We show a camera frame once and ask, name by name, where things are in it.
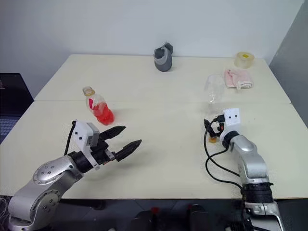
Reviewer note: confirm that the pink folded towel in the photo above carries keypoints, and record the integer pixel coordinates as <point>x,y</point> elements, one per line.
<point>238,77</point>

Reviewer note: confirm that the clear wine glass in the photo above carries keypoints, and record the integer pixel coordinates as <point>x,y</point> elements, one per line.
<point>214,87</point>

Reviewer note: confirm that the orange bottle cap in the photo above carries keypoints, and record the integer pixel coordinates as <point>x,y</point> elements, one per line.
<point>212,140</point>

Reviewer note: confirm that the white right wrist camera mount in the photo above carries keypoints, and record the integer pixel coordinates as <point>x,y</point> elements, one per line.
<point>231,116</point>

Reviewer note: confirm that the black laptop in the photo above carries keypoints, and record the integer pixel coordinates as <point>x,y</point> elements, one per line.
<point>12,101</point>

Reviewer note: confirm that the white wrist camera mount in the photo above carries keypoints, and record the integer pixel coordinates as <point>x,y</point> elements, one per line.
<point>83,133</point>
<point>231,116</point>

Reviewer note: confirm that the dark rounded shape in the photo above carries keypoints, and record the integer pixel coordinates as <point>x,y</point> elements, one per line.
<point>143,221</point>
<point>198,217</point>

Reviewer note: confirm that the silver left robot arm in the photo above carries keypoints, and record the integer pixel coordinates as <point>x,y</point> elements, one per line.
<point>48,178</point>

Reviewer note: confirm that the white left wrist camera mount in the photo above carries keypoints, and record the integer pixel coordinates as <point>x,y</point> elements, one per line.
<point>83,133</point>

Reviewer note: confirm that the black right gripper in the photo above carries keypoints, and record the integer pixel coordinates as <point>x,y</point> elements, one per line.
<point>219,128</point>

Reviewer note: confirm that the plastic bottle with red liquid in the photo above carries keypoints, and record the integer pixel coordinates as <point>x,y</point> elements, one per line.
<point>102,111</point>

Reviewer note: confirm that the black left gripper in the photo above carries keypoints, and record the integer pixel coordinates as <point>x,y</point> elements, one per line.
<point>101,151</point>

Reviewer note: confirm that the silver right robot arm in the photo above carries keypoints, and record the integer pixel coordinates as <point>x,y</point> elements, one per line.
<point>250,156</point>

